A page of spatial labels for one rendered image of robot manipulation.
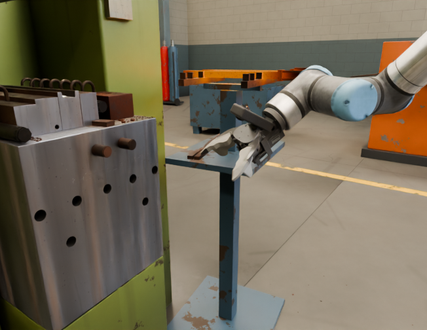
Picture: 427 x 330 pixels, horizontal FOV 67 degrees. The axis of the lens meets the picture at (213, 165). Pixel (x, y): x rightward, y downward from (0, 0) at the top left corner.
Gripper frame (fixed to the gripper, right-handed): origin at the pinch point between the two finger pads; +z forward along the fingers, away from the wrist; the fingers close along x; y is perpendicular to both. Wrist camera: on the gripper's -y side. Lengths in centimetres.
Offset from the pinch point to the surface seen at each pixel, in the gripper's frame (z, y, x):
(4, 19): 16, -42, 71
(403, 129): -212, 240, 115
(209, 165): -1.7, 13.8, 16.8
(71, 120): 18.1, -22.9, 18.7
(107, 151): 16.6, -15.9, 9.3
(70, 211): 31.3, -11.6, 6.9
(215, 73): -25.1, 1.8, 37.1
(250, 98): -141, 197, 278
